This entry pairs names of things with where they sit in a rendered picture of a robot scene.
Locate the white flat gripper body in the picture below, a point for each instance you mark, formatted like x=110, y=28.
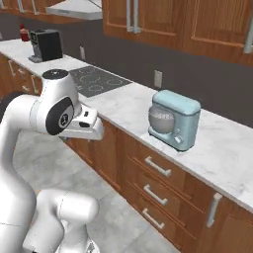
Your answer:
x=86, y=133

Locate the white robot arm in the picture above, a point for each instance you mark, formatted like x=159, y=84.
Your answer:
x=16, y=184

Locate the wooden base cupboard door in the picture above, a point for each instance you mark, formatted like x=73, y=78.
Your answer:
x=234, y=230
x=105, y=158

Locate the black glass hob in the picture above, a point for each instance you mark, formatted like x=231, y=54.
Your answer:
x=95, y=80

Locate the wooden base cupboard run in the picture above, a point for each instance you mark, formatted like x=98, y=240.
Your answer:
x=16, y=79

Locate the black coffee machine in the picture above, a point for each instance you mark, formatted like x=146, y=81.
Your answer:
x=48, y=44

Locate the light blue stand mixer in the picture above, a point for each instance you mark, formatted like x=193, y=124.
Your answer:
x=184, y=122

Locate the wooden drawer front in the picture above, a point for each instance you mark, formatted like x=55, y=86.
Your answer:
x=179, y=176
x=171, y=230
x=174, y=207

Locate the red bottle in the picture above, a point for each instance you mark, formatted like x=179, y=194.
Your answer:
x=24, y=33

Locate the grey range hood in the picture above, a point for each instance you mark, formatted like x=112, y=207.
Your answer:
x=79, y=9

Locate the white wall outlet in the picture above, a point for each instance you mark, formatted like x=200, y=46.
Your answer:
x=82, y=53
x=158, y=79

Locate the wooden wall cupboard door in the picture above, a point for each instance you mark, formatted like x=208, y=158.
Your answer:
x=115, y=15
x=217, y=26
x=161, y=19

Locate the wooden wall cupboard run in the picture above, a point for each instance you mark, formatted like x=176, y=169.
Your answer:
x=39, y=8

